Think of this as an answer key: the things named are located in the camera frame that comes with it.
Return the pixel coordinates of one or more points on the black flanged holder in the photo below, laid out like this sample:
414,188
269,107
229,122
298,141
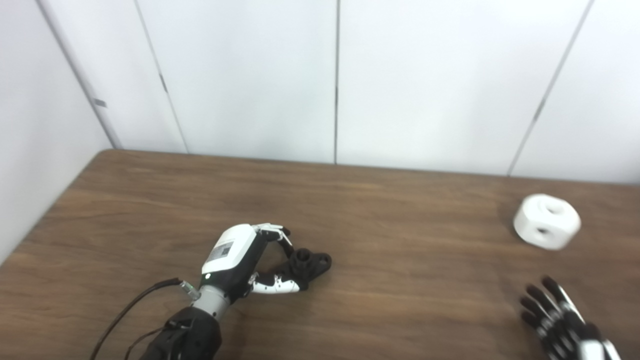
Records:
312,267

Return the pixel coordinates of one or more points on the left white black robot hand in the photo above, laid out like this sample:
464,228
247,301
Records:
230,250

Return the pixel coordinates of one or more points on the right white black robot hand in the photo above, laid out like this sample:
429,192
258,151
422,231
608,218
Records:
560,325

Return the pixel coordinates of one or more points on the round white plastic piece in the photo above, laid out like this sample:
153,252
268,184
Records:
535,215

